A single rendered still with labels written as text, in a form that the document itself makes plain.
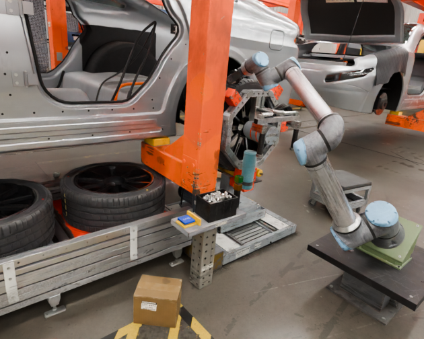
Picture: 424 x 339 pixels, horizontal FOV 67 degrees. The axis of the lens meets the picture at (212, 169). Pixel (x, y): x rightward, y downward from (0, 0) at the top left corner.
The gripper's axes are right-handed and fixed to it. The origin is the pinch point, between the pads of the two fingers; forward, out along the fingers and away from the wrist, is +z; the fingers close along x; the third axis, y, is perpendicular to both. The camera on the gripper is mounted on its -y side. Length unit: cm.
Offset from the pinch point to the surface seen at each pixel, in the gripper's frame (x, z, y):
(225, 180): -61, 37, -23
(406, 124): -187, 113, 316
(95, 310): -64, 5, -143
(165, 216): -47, 6, -84
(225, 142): -31.4, -0.6, -26.4
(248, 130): -34.1, 0.9, -5.7
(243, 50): 15, 22, 42
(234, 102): -13.1, -11.5, -12.0
